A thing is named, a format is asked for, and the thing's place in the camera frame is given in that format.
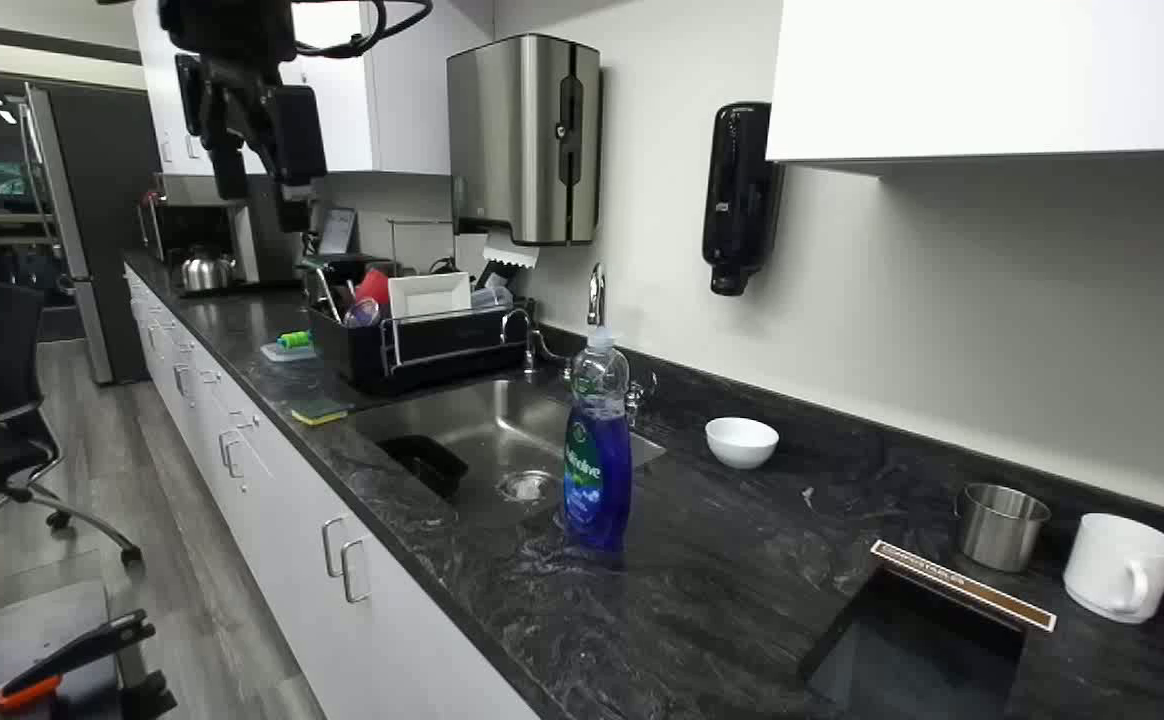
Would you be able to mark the white mug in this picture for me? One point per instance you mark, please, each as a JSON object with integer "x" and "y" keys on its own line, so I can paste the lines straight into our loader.
{"x": 1113, "y": 567}

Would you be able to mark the white base cabinets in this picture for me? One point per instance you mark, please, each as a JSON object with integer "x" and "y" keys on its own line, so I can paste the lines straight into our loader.
{"x": 343, "y": 613}

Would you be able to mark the chrome gooseneck faucet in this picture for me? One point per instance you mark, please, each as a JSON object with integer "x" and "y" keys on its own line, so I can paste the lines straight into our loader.
{"x": 598, "y": 300}

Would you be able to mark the small black framed screen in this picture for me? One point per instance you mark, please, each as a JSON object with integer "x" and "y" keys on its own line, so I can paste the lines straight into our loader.
{"x": 336, "y": 234}

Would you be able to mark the steel countertop appliance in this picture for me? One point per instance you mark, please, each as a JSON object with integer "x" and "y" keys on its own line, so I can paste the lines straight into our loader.
{"x": 201, "y": 226}

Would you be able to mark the blue dish soap bottle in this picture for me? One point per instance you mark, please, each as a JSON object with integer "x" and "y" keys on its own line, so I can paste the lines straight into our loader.
{"x": 598, "y": 464}

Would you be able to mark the grey metal door frame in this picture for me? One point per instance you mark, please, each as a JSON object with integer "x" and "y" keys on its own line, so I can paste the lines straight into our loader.
{"x": 66, "y": 226}

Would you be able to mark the small curved chrome tap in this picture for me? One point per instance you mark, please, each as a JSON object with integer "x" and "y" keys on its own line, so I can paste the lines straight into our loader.
{"x": 535, "y": 344}

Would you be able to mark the red cup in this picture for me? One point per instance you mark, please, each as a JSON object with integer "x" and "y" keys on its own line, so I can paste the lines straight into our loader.
{"x": 374, "y": 284}

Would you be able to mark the small white bowl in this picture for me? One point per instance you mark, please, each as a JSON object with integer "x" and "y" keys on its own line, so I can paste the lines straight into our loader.
{"x": 740, "y": 440}

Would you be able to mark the black wall soap dispenser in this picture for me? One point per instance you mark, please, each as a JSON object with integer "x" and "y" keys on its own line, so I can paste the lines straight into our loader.
{"x": 739, "y": 186}

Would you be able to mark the clear plastic container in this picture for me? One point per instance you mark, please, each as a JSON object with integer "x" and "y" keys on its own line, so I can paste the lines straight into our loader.
{"x": 492, "y": 294}

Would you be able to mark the stainless steel cup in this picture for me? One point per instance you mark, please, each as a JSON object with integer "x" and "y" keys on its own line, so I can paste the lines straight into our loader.
{"x": 1005, "y": 525}

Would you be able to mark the green and blue scrubber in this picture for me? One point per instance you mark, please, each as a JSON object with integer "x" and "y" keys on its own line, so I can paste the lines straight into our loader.
{"x": 289, "y": 344}

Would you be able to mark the white plastic board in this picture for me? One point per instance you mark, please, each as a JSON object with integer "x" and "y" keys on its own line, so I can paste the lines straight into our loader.
{"x": 430, "y": 294}

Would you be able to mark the stainless steel sink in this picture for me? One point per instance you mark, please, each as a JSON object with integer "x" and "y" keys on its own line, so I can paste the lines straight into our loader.
{"x": 527, "y": 424}

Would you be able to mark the black dish rack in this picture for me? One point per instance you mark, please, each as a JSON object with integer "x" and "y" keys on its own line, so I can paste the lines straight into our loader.
{"x": 432, "y": 354}

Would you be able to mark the black office chair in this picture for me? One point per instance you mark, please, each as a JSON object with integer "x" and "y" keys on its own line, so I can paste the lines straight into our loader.
{"x": 0, "y": 440}

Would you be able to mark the yellow green sponge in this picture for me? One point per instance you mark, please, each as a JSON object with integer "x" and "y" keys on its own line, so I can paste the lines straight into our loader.
{"x": 318, "y": 413}

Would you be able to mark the steel pot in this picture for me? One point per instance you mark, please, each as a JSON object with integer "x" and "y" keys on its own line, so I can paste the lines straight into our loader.
{"x": 201, "y": 273}

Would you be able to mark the stainless paper towel dispenser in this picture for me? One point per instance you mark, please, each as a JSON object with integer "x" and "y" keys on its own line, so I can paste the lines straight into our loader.
{"x": 527, "y": 135}

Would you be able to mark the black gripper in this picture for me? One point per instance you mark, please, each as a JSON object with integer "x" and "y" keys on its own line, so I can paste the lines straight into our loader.
{"x": 227, "y": 52}

